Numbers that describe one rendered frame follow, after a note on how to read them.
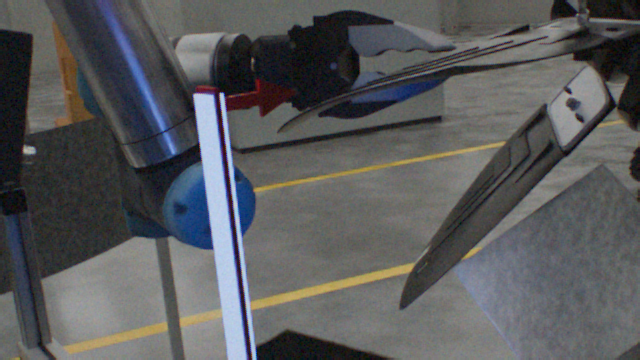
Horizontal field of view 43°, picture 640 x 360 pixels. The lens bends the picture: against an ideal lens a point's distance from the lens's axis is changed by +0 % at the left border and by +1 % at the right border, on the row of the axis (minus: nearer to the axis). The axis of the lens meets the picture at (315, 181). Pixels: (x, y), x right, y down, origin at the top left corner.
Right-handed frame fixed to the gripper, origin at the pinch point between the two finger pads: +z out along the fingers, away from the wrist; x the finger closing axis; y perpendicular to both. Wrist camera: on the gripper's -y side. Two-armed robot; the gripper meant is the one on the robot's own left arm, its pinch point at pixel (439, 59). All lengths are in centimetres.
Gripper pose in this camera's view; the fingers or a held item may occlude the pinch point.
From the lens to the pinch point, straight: 69.2
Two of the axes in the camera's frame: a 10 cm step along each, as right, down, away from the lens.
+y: 3.3, -1.4, 9.4
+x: 0.6, 9.9, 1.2
